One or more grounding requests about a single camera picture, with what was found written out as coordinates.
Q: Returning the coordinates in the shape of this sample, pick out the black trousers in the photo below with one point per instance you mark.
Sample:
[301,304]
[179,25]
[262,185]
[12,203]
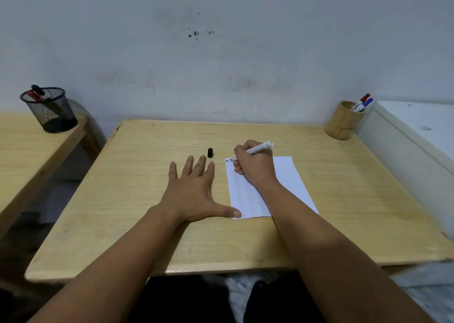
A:
[184,301]

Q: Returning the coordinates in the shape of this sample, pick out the person's right forearm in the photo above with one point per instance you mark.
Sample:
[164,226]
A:
[319,248]

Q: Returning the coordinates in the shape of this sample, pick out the person's right hand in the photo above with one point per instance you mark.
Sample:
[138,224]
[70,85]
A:
[257,166]

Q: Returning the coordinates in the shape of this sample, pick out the bamboo pen cup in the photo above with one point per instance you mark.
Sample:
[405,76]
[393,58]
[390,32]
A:
[343,122]

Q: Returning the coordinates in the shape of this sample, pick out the person's left middle finger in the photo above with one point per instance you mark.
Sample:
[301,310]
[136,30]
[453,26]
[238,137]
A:
[200,165]

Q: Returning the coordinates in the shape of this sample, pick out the white cabinet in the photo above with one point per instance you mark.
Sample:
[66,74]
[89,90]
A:
[408,149]

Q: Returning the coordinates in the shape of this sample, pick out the person's left forearm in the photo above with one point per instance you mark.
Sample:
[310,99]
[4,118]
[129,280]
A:
[117,262]

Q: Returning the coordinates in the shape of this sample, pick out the white marker pen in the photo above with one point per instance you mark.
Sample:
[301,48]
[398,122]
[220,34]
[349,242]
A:
[263,147]

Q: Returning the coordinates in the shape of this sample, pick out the person's left thumb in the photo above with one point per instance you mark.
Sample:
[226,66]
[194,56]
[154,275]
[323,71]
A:
[228,212]

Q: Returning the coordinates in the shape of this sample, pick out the black mesh pen holder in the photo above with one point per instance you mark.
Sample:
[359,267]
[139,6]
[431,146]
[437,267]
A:
[53,112]

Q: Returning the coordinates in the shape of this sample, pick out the blue capped white marker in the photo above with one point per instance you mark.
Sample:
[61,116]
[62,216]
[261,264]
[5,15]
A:
[366,104]

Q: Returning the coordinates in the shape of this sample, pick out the black capped marker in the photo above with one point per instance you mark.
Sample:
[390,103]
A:
[37,90]

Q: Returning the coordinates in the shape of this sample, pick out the person's right fingers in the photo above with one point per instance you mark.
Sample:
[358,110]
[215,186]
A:
[242,154]

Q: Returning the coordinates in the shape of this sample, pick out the person's left hand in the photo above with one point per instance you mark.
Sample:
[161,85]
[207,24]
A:
[191,195]

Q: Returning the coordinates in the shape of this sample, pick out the person's left little finger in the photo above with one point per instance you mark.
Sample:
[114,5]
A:
[173,171]

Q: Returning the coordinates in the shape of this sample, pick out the light wooden side table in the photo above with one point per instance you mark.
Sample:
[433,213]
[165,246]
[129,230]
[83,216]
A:
[24,163]

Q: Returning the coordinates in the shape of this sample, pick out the white paper sheet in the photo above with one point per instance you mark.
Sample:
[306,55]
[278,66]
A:
[289,181]

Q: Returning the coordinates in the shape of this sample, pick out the red capped white marker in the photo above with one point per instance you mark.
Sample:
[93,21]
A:
[362,99]

